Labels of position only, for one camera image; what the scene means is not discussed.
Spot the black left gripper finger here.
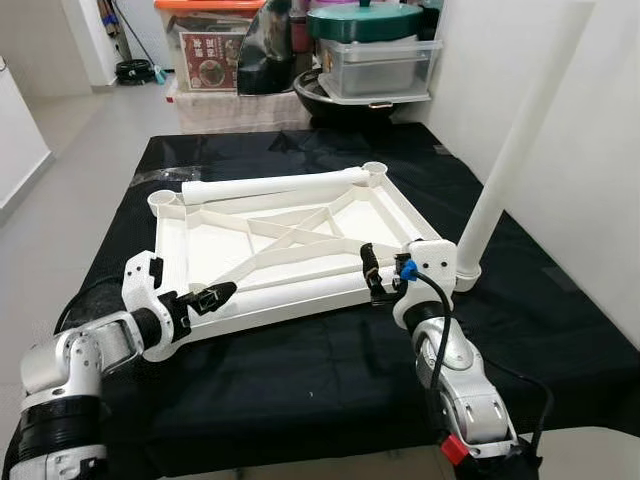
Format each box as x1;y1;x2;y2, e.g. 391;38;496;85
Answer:
190;281;239;315

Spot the white plastic table top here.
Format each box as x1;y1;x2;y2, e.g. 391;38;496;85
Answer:
148;160;481;346

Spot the black table cloth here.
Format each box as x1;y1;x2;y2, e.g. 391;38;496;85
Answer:
50;128;640;479

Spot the clear plastic wrapper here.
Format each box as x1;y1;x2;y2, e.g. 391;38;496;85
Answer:
150;165;216;186

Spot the black wok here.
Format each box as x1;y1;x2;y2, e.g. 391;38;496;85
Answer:
293;68;431;129

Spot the beige cloth covered bench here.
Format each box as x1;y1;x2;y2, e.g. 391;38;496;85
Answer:
165;82;311;134

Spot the clear plastic storage box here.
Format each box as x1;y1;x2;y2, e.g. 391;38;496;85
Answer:
318;38;444;101

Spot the storage box with orange lid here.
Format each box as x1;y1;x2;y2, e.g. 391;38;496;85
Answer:
155;0;266;93

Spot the black bag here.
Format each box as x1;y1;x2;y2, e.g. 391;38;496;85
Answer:
237;0;311;98

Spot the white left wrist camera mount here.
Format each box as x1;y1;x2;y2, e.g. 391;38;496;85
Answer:
121;252;191;363

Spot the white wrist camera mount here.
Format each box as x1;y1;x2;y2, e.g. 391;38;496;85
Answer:
393;240;458;331
121;252;191;363

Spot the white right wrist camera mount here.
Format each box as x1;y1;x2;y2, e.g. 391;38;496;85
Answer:
393;240;458;331

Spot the coiled black cable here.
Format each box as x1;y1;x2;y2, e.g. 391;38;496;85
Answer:
113;58;156;86

